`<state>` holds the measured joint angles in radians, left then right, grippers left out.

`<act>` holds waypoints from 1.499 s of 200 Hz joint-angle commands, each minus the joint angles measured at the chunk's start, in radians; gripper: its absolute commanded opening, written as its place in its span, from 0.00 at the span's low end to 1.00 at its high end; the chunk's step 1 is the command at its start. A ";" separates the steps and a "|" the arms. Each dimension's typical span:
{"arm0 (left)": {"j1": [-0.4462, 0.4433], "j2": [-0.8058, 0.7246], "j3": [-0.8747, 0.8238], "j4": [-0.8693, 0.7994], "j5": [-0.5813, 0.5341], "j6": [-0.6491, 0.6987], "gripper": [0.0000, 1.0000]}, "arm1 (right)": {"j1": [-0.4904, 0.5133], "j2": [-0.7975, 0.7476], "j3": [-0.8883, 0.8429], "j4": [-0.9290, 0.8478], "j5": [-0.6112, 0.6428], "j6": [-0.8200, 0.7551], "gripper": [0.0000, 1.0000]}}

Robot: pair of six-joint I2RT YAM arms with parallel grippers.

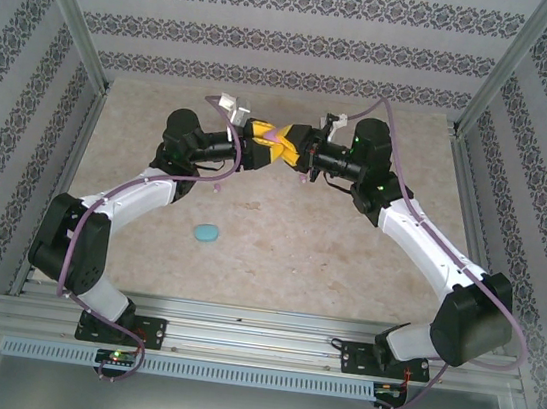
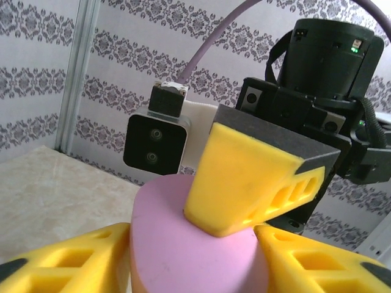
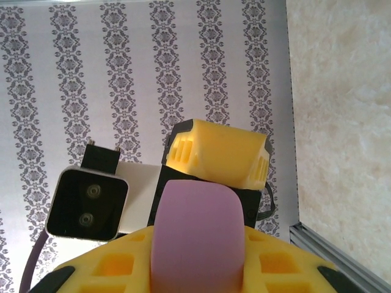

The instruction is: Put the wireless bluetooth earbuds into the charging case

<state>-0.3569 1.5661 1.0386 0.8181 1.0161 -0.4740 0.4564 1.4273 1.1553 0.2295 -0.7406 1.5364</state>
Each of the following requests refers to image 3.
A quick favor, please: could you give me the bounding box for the thin black gripper wire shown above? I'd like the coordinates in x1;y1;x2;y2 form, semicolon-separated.
258;182;279;221

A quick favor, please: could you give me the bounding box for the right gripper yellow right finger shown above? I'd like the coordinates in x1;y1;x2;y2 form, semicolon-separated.
243;227;349;293

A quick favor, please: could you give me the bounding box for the aluminium table side rail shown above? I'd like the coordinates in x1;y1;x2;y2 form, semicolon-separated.
285;0;299;226

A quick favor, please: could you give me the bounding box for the wide aluminium mounting rail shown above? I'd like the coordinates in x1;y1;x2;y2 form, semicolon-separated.
288;222;391;293

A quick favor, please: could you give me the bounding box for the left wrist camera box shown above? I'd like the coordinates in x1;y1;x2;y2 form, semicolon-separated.
45;139;163;244

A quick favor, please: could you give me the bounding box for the pink earbud charging case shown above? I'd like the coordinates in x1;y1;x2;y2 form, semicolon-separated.
148;179;247;293

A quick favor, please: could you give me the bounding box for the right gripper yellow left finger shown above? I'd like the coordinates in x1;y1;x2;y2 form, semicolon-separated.
39;225;155;293

